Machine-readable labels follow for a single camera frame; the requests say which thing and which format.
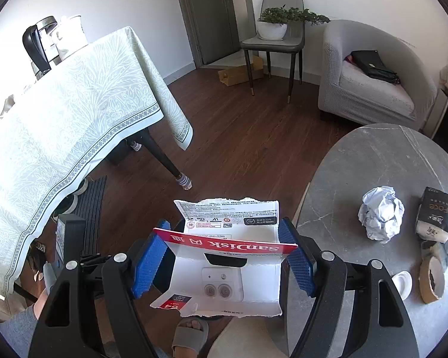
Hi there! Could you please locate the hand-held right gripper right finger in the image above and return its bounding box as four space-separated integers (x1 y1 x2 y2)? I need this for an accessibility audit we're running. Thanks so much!
278 217 421 358

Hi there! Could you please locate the potted green plant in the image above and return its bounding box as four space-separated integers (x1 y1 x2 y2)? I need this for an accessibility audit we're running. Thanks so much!
256 5 331 41

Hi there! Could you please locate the light grey armchair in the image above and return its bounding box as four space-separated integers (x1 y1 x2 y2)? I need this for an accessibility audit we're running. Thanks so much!
317 20 438 132

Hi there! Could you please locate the person's foot grey slipper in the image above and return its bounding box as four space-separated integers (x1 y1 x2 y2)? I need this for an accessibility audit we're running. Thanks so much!
171 317 210 358

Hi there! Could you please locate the small white cap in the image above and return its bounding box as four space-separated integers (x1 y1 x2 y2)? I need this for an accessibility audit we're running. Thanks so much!
391 270 412 301

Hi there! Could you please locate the grey upholstered chair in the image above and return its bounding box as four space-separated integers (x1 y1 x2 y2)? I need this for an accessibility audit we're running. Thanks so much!
240 0 307 104

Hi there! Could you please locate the black white tissue packet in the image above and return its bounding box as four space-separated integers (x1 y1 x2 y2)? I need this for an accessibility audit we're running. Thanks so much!
414 186 448 245

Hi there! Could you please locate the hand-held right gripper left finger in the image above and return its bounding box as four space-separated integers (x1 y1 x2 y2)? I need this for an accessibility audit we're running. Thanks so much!
28 220 172 358

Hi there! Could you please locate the person's left forearm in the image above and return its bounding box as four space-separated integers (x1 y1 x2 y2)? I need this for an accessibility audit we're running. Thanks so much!
0 293 50 345

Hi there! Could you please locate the white lidded pot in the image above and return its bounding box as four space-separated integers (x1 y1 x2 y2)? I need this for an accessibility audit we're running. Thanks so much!
50 15 88 60

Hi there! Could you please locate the brown cardboard tape roll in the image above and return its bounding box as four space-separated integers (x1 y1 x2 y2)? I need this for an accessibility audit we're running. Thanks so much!
419 255 447 304

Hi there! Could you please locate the grey door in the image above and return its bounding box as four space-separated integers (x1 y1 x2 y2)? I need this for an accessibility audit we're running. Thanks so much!
171 0 254 68

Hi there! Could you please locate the black flat bag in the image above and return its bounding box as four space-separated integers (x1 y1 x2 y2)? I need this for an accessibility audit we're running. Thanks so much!
349 50 401 86

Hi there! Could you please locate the black electric kettle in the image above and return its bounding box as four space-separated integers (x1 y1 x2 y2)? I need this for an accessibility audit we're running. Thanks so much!
22 16 58 79

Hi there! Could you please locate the table with patterned tablecloth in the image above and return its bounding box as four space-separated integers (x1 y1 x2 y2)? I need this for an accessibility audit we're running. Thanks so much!
0 26 194 295

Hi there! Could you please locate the white paper ball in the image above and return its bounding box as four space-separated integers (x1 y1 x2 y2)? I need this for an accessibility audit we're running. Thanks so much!
358 186 405 244

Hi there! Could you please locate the black storage box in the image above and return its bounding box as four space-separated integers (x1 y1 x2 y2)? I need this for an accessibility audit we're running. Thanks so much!
106 142 132 165

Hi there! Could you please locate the dark striped floor mat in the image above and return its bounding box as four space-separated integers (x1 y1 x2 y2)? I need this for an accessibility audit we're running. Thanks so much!
73 176 108 258

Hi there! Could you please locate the white red card package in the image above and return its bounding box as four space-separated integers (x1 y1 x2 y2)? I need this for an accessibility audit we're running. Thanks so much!
150 197 298 318

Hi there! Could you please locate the flat cardboard box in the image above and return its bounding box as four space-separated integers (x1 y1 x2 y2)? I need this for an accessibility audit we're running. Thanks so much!
218 55 265 86

